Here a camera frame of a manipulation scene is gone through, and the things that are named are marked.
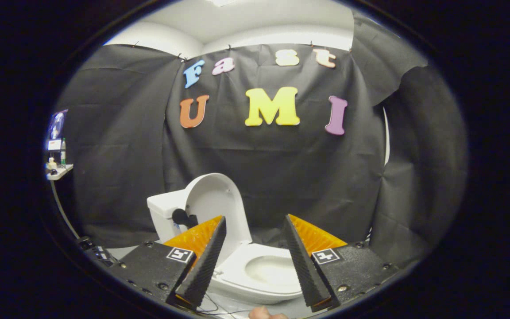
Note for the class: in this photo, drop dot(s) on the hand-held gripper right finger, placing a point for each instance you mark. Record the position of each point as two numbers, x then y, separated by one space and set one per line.
306 266

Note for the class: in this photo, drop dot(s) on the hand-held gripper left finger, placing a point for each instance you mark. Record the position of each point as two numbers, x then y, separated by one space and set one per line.
206 266

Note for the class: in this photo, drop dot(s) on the black round lid knob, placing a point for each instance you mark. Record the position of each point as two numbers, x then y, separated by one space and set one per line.
179 216

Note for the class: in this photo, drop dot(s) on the white toilet lid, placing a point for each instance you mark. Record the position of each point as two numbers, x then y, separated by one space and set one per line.
219 195

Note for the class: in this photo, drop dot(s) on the white toilet seat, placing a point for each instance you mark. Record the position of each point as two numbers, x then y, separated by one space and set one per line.
237 266

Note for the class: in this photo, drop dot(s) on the white ceramic toilet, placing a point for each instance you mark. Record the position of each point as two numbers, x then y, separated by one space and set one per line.
162 223

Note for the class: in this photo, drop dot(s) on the white toilet tank cover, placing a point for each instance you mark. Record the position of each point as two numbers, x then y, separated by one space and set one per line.
162 201

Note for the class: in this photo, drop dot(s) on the black backdrop cloth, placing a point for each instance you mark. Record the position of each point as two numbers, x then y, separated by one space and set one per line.
259 168

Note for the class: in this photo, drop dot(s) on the green bottle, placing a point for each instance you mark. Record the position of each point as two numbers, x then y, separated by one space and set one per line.
63 153

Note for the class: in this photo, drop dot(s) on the small white wall shelf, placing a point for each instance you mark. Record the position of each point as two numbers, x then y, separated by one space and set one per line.
60 172

